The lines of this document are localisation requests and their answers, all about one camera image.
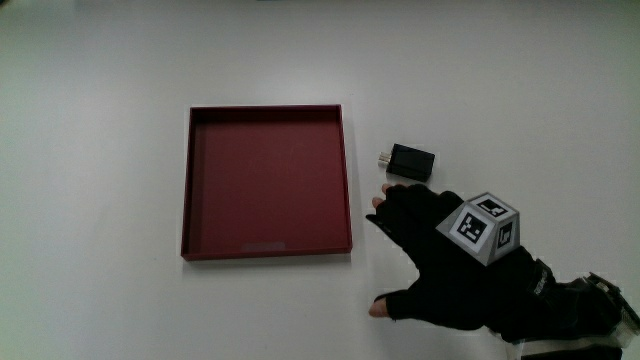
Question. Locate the person's right forearm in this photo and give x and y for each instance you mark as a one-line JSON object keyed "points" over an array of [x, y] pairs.
{"points": [[575, 315]]}

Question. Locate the white desk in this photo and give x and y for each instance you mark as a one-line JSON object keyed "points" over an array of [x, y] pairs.
{"points": [[100, 150]]}

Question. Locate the person's right hand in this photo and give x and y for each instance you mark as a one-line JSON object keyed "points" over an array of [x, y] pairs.
{"points": [[440, 270]]}

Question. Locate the dark red square tray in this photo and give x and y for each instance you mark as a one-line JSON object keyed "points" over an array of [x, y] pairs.
{"points": [[267, 190]]}

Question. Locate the black charger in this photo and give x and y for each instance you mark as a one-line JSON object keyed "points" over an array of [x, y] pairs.
{"points": [[412, 162]]}

